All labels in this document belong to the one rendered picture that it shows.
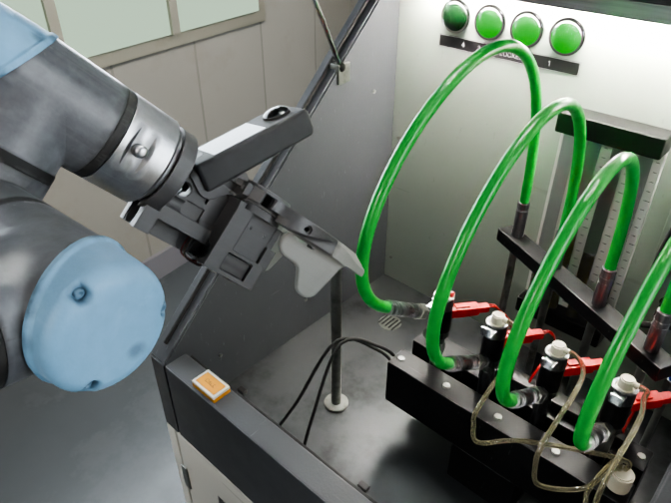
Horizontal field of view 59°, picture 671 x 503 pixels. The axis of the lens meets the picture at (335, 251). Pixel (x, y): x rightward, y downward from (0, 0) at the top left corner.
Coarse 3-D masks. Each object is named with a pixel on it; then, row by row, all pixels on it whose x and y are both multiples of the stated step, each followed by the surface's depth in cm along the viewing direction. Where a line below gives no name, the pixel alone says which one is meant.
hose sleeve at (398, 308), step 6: (390, 300) 68; (396, 300) 70; (396, 306) 69; (402, 306) 70; (408, 306) 71; (414, 306) 73; (420, 306) 74; (390, 312) 68; (396, 312) 69; (402, 312) 70; (408, 312) 71; (414, 312) 72; (420, 312) 74
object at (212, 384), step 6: (198, 378) 85; (204, 378) 85; (210, 378) 85; (216, 378) 85; (204, 384) 84; (210, 384) 84; (216, 384) 84; (222, 384) 84; (210, 390) 84; (216, 390) 83; (228, 390) 84; (222, 396) 84
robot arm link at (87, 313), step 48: (0, 240) 30; (48, 240) 30; (96, 240) 31; (0, 288) 28; (48, 288) 28; (96, 288) 28; (144, 288) 30; (0, 336) 27; (48, 336) 27; (96, 336) 29; (144, 336) 32; (0, 384) 29; (96, 384) 31
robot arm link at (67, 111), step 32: (0, 32) 36; (32, 32) 38; (0, 64) 36; (32, 64) 37; (64, 64) 39; (0, 96) 37; (32, 96) 37; (64, 96) 38; (96, 96) 40; (128, 96) 42; (0, 128) 37; (32, 128) 38; (64, 128) 39; (96, 128) 40; (32, 160) 38; (64, 160) 41; (96, 160) 41
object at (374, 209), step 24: (480, 48) 62; (504, 48) 64; (456, 72) 60; (528, 72) 72; (432, 96) 59; (408, 144) 57; (528, 144) 82; (528, 168) 84; (384, 192) 58; (528, 192) 86; (360, 240) 59; (360, 288) 62; (384, 312) 68
